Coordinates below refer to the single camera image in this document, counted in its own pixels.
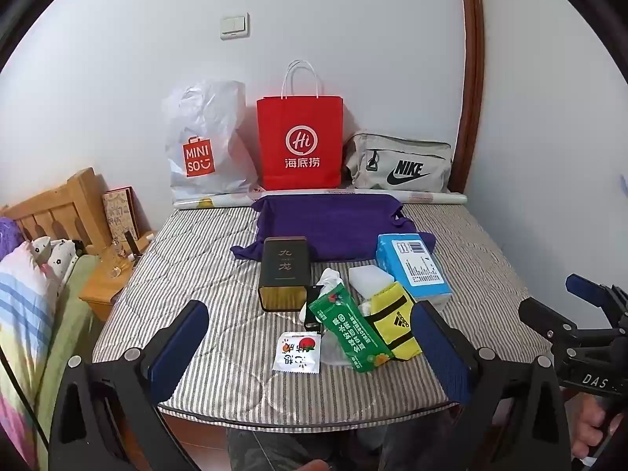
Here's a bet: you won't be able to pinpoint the purple fluffy cushion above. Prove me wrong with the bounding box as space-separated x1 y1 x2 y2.
0 216 26 258

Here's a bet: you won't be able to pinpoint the wooden headboard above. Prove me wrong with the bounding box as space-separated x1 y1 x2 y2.
0 167 113 256

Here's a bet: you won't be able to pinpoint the small white red packet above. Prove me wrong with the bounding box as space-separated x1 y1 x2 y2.
271 331 322 374

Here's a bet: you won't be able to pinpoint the colourful striped blanket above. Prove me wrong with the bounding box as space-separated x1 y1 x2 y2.
0 241 60 457

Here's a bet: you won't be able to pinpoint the person's right hand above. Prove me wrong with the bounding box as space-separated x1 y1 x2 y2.
571 392 628 462

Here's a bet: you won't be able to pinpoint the thin black cable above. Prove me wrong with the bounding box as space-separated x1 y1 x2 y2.
0 346 52 471

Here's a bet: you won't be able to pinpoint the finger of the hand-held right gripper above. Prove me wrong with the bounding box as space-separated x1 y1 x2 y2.
519 297 581 350
565 274 628 315

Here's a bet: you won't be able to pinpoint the large white sock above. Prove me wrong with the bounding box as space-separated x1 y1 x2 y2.
314 267 345 291

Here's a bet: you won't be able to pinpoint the black strap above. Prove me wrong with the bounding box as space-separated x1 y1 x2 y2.
303 279 329 332

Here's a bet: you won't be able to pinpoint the purple cloth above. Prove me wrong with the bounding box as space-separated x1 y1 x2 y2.
230 194 437 262

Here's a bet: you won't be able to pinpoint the grey waist bag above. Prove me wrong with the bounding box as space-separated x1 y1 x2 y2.
342 132 453 192

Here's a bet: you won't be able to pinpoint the wooden nightstand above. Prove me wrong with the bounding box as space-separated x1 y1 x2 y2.
78 228 159 323

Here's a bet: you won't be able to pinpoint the patterned notebook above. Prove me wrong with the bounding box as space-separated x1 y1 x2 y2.
102 186 141 249

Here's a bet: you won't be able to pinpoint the striped bed mattress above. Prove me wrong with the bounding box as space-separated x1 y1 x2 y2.
92 203 553 427

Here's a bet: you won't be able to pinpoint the spotted white pillow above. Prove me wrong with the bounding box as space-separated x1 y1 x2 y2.
30 236 85 298

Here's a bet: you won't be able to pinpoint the red paper bag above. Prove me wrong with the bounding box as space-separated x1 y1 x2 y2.
256 60 345 191

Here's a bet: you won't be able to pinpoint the green bed sheet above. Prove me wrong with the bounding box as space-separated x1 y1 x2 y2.
35 254 101 435

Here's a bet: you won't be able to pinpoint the wooden door frame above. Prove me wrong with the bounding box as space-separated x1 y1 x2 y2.
447 0 487 192

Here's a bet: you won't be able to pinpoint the dark green tin box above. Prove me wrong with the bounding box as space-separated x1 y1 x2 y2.
258 237 311 312

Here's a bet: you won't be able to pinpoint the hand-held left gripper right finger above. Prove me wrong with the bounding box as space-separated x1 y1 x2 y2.
412 300 572 471

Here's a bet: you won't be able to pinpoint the wall switch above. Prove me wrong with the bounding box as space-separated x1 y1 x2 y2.
220 13 250 40

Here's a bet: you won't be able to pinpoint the white foam block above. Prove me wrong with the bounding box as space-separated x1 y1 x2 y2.
348 264 396 301

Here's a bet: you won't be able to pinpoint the clear glass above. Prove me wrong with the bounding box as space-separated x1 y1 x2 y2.
99 245 138 278

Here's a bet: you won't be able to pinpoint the white plastic shopping bag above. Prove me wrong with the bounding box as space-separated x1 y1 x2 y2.
163 80 256 196

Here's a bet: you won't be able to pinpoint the rolled printed paper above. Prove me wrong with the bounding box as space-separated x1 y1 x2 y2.
173 187 468 209

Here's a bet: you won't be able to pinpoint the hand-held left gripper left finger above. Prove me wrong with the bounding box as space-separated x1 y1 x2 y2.
46 300 209 471

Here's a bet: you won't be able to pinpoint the blue tissue pack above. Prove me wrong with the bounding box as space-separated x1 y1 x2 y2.
375 233 453 303

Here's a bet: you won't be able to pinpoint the yellow Adidas pouch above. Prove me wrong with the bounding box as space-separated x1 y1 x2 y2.
368 282 423 361

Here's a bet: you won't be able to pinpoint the person's legs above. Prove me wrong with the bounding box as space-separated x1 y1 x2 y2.
226 402 491 471

